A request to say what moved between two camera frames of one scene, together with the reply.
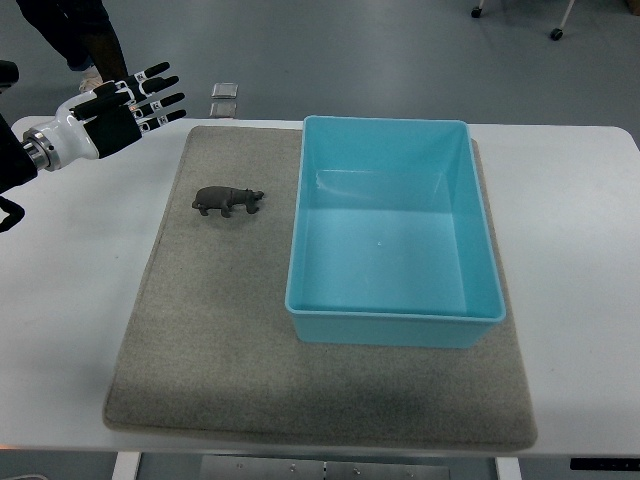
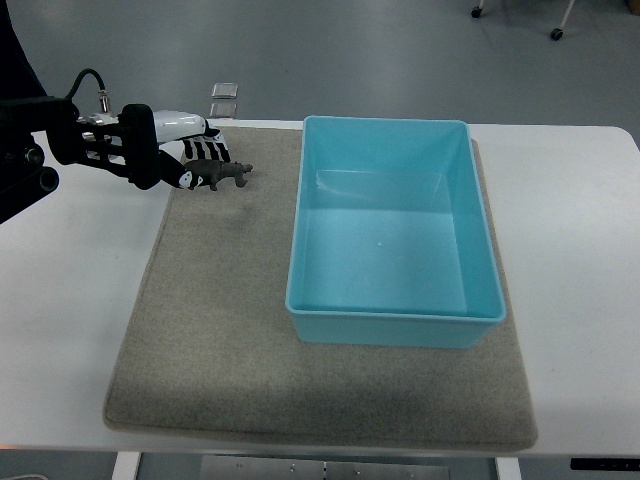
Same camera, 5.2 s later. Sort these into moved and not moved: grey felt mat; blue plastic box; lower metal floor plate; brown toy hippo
Moved: brown toy hippo
Not moved: grey felt mat; blue plastic box; lower metal floor plate
